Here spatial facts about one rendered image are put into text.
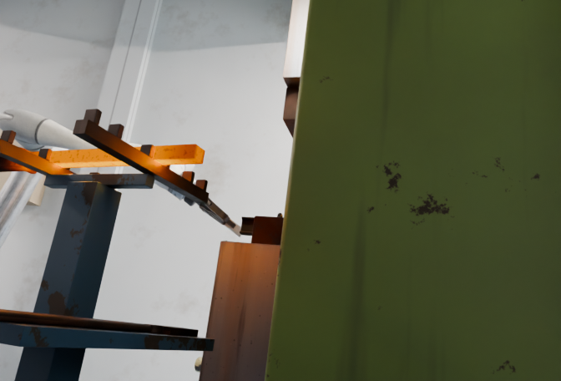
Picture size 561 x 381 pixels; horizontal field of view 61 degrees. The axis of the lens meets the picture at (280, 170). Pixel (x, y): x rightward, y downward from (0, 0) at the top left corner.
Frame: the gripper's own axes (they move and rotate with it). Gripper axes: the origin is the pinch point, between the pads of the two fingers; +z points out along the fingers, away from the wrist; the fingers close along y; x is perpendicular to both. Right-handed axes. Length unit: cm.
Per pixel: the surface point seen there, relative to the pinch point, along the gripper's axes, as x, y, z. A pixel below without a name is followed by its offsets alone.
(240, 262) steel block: -19, 66, 7
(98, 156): -24, 89, -22
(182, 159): -17, 97, -10
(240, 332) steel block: -30, 67, 16
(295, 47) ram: 35, 59, -15
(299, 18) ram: 43, 59, -20
